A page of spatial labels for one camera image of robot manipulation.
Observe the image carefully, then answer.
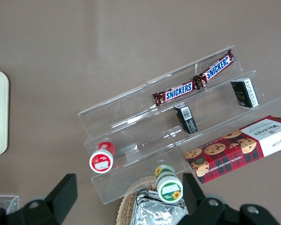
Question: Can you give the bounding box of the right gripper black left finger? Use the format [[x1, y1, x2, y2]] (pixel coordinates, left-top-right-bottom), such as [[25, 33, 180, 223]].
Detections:
[[15, 173, 79, 225]]

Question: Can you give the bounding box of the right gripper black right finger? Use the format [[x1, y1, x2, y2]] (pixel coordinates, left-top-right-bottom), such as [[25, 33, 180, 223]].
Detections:
[[177, 172, 240, 225]]

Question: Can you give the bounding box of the oval wicker basket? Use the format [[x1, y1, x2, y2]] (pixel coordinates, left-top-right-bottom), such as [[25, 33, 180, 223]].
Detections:
[[116, 182, 186, 225]]

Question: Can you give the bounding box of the green lid yoghurt cup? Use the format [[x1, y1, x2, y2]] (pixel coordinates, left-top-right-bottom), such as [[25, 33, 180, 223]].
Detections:
[[154, 165, 184, 203]]

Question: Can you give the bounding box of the aluminium foil container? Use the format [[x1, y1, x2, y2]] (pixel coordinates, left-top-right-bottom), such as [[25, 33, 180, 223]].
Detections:
[[130, 189, 189, 225]]

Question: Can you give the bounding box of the clear acrylic bottle rack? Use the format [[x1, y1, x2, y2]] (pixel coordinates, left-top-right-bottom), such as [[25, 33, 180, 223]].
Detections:
[[0, 194, 20, 215]]

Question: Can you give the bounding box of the red lid yoghurt cup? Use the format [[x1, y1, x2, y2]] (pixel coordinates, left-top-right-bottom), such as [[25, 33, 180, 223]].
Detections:
[[89, 141, 116, 174]]

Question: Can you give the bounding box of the red tartan cookie box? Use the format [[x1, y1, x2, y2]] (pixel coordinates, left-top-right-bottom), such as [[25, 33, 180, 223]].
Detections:
[[184, 114, 281, 185]]

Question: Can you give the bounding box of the small black box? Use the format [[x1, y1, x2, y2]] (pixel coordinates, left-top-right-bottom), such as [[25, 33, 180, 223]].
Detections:
[[230, 77, 260, 109], [173, 104, 199, 135]]

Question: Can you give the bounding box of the clear acrylic step shelf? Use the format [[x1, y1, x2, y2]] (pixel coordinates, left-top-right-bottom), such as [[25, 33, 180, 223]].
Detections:
[[77, 45, 281, 205]]

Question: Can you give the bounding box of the Snickers chocolate bar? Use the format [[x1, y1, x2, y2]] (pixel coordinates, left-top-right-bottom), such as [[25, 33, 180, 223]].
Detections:
[[152, 81, 199, 107], [193, 48, 237, 89]]

